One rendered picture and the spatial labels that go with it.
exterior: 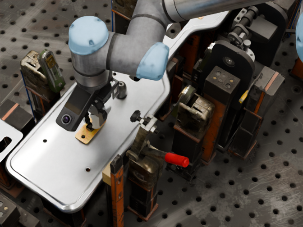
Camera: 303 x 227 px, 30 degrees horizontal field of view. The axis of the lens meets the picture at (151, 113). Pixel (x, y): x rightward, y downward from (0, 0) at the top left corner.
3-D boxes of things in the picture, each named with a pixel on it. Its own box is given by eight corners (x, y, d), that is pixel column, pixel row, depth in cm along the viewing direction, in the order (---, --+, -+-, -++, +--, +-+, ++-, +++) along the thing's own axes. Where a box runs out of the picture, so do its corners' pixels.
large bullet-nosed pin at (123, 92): (119, 89, 146) (119, 75, 141) (129, 95, 145) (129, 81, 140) (112, 97, 145) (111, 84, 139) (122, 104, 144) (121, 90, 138)
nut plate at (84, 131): (94, 112, 140) (94, 109, 139) (107, 120, 139) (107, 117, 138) (74, 136, 137) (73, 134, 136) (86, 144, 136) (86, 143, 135)
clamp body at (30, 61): (48, 106, 176) (31, 38, 145) (78, 125, 173) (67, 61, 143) (28, 127, 172) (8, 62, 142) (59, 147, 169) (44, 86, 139)
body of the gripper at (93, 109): (120, 95, 132) (120, 65, 121) (98, 121, 128) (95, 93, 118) (94, 79, 134) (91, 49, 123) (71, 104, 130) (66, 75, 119)
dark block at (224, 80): (196, 142, 172) (216, 64, 135) (216, 154, 170) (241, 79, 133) (187, 154, 169) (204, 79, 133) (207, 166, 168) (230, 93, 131)
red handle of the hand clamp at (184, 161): (138, 138, 130) (190, 152, 120) (142, 143, 132) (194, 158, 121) (128, 151, 129) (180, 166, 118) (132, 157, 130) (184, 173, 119)
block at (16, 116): (25, 139, 170) (9, 91, 145) (55, 159, 167) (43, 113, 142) (4, 163, 166) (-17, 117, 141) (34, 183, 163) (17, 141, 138)
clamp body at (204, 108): (176, 145, 171) (188, 79, 138) (208, 165, 168) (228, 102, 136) (159, 168, 167) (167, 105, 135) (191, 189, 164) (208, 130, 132)
